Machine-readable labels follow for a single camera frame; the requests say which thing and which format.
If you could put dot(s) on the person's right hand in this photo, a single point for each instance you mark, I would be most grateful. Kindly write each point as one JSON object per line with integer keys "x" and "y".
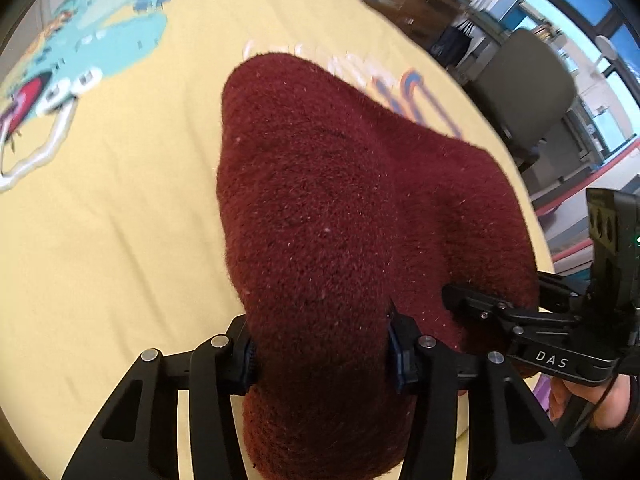
{"x": 607, "y": 402}

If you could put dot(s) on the grey office chair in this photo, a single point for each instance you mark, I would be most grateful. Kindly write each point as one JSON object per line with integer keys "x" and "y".
{"x": 525, "y": 85}

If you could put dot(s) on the dark red knit sweater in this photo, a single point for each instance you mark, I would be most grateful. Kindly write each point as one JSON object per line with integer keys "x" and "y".
{"x": 325, "y": 210}

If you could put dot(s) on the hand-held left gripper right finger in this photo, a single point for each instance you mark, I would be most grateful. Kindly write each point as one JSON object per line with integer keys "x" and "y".
{"x": 397, "y": 360}

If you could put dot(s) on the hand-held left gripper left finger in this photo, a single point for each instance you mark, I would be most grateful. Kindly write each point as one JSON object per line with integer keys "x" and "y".
{"x": 235, "y": 357}

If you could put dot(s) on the dark blue bag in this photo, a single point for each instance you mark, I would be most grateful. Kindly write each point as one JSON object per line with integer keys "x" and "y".
{"x": 450, "y": 42}

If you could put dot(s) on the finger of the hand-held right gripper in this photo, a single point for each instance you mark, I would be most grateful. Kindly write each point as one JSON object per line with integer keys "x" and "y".
{"x": 480, "y": 307}
{"x": 565, "y": 292}

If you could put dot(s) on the yellow printed blanket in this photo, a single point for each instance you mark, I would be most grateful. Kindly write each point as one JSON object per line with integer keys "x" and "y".
{"x": 125, "y": 210}

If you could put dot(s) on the large cardboard box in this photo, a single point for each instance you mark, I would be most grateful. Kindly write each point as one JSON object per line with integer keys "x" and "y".
{"x": 435, "y": 5}

